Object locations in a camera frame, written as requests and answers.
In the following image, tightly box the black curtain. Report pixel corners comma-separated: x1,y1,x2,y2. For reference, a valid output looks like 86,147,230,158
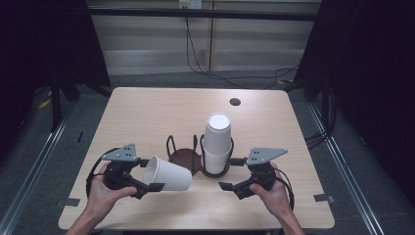
0,0,113,161
293,0,415,199

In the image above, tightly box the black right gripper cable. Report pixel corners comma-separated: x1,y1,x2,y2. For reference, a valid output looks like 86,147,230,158
274,167,296,212

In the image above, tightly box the white wall outlet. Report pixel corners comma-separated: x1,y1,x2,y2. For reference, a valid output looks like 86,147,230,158
178,0,204,10

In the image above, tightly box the stack of white paper cups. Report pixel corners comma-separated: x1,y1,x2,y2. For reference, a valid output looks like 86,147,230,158
201,112,235,175

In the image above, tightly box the dark double cup holder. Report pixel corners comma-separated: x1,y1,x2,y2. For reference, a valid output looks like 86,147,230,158
165,133,236,179

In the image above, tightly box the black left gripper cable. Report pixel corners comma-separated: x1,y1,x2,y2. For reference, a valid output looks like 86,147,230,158
85,147,120,199

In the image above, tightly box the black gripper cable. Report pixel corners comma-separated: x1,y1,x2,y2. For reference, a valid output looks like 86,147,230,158
274,167,296,212
85,147,120,199

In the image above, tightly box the black metal stand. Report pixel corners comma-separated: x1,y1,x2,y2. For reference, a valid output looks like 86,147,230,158
48,72,114,133

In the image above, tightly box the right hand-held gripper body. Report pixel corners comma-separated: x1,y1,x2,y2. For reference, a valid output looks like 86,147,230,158
232,147,289,201

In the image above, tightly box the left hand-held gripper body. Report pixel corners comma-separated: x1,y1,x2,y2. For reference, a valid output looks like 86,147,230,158
101,142,151,201

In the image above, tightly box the yellow floor tape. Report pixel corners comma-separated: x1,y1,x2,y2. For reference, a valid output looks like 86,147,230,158
37,90,53,111

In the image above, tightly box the black horizontal bar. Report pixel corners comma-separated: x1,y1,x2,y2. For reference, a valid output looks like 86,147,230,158
87,8,323,23

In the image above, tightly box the black floor cable bundle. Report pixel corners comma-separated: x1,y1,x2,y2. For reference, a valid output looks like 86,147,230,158
304,87,338,151

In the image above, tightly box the black hanging wall cable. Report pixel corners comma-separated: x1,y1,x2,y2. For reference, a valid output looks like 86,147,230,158
184,7,301,90

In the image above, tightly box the grey tape strip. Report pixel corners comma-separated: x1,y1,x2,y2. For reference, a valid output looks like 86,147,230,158
55,197,81,209
312,193,336,204

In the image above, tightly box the person's right hand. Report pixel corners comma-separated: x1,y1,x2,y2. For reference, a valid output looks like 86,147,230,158
249,162,294,220

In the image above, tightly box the single white paper cup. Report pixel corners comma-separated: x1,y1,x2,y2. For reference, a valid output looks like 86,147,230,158
142,156,193,192

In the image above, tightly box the metal floor rail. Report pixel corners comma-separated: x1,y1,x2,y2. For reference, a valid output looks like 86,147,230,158
306,102,387,235
0,99,79,235

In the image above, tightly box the person's left hand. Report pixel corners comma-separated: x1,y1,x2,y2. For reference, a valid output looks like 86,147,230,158
87,162,138,217

